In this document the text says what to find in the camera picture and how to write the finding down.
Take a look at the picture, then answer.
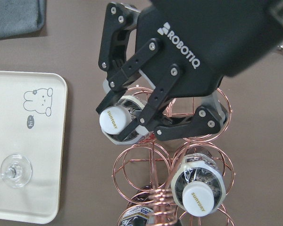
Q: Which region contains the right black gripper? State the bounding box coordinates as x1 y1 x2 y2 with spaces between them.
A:
136 0 283 97

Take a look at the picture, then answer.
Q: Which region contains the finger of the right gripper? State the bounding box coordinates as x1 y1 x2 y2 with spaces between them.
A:
96 2 162 113
117 64 228 141

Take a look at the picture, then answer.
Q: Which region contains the copper wire bottle basket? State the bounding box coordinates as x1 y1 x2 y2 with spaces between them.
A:
110 84 238 226

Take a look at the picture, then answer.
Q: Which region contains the tea bottle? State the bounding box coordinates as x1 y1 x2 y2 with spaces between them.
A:
171 153 226 217
118 185 154 226
100 95 155 145

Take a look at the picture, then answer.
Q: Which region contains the grey folded cloth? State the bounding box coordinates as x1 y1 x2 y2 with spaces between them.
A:
0 0 46 39

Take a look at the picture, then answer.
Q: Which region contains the cream rabbit tray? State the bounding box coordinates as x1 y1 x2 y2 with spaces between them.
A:
0 71 67 224

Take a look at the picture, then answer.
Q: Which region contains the clear wine glass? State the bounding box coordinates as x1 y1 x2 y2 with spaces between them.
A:
0 153 33 188

